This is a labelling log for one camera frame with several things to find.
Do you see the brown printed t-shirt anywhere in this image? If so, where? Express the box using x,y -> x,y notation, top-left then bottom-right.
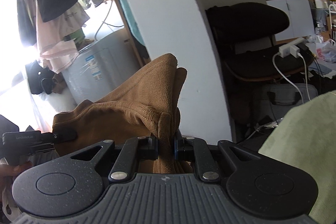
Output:
52,53 -> 192,174

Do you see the person's left hand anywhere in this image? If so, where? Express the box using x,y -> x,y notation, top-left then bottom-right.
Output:
0,161 -> 33,190

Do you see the pink cloth on mattress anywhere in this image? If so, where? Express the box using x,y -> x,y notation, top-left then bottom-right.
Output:
35,2 -> 89,73

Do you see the grey laptop bag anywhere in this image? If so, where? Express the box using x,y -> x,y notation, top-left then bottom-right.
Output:
257,83 -> 309,121

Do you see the green fabric bag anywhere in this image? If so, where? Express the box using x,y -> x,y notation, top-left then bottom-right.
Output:
259,91 -> 336,223

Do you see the black office chair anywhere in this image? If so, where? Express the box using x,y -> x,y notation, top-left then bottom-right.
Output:
206,2 -> 313,143

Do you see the white power strip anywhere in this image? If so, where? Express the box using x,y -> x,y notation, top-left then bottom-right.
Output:
278,38 -> 306,58

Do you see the white curved board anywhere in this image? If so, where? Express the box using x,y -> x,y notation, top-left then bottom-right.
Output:
127,0 -> 265,144

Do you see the white kitchen cabinet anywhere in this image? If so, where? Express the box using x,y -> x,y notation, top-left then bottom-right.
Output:
266,0 -> 315,42

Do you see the white charging cable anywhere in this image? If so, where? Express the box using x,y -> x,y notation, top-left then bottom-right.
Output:
271,52 -> 305,105

